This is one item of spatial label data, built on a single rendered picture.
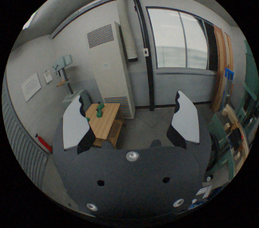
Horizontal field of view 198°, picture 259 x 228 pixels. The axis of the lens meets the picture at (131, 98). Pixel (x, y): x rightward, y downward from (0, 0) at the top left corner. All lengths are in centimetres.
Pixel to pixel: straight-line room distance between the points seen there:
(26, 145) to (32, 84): 141
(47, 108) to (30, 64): 127
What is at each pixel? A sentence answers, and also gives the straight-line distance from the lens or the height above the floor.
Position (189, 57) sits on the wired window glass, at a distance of 179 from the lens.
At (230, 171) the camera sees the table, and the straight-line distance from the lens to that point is 72.
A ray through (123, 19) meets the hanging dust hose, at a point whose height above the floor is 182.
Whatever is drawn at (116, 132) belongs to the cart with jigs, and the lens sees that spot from 142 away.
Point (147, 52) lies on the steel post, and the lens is 138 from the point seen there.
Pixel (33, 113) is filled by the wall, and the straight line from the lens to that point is 231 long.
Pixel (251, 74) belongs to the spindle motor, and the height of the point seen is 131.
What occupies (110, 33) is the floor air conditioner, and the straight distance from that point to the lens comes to 129.
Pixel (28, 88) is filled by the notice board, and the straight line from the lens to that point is 230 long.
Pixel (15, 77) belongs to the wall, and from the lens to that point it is 238.
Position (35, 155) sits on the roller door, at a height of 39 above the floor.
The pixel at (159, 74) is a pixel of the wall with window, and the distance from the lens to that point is 159.
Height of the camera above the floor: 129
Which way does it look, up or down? 33 degrees down
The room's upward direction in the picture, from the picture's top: 11 degrees counter-clockwise
